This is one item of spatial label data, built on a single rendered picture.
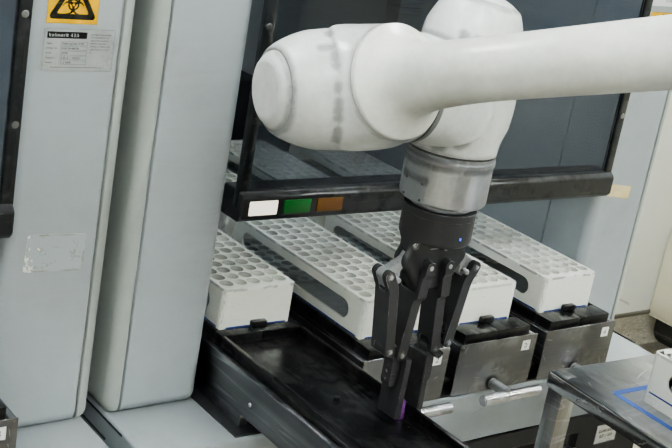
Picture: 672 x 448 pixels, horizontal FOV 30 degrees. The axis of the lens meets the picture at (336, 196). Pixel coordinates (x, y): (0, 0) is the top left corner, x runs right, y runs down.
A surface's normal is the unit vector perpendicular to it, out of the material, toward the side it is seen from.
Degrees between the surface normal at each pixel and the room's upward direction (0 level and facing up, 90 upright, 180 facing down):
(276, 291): 90
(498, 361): 90
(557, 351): 90
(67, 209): 90
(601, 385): 0
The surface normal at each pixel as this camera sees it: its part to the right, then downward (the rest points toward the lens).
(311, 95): 0.04, 0.21
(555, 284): 0.58, 0.33
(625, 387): 0.17, -0.94
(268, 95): -0.87, 0.07
